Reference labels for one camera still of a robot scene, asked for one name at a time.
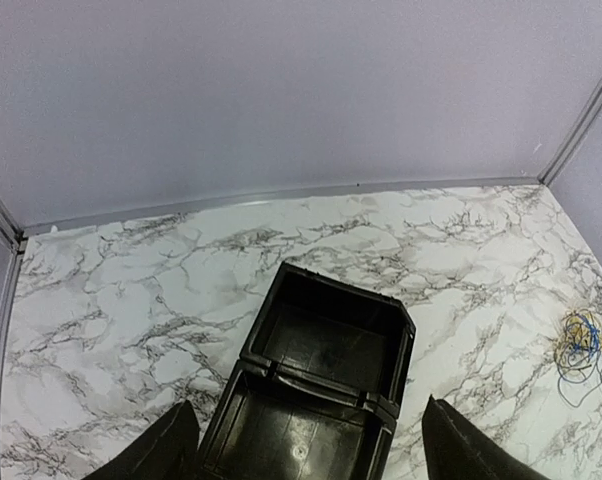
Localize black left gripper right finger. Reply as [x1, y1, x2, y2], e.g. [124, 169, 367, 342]
[421, 396, 546, 480]

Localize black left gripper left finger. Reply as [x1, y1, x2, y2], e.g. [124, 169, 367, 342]
[85, 400, 200, 480]

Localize black three-compartment plastic bin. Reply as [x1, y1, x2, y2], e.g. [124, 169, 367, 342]
[196, 263, 416, 479]

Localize right aluminium corner post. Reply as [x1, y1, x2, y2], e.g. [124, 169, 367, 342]
[537, 0, 602, 185]

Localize aluminium corner post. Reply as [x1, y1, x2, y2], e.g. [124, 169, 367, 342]
[537, 0, 602, 185]
[0, 169, 28, 441]

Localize bundle of coloured cables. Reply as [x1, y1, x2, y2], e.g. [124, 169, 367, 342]
[553, 308, 602, 409]

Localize left aluminium corner post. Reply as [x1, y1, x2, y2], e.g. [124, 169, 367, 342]
[0, 169, 28, 441]

